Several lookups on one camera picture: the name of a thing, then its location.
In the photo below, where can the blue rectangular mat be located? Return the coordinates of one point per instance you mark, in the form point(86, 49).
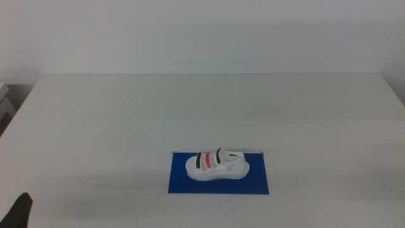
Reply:
point(218, 187)

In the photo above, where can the white shelf unit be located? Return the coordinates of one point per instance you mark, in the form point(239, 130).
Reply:
point(5, 106)

